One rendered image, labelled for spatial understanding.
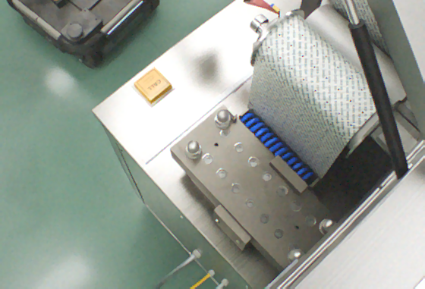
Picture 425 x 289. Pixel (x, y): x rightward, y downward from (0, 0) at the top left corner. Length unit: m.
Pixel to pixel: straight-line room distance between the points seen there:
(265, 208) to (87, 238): 1.20
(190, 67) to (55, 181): 1.09
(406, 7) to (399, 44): 0.03
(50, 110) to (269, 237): 1.52
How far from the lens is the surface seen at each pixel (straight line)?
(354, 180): 1.25
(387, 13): 0.43
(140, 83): 1.36
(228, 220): 1.14
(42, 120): 2.42
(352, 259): 0.50
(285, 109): 1.06
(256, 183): 1.15
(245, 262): 1.25
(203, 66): 1.40
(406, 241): 0.52
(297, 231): 1.14
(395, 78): 1.08
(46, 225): 2.27
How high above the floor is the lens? 2.13
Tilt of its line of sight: 68 degrees down
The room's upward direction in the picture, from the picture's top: 1 degrees clockwise
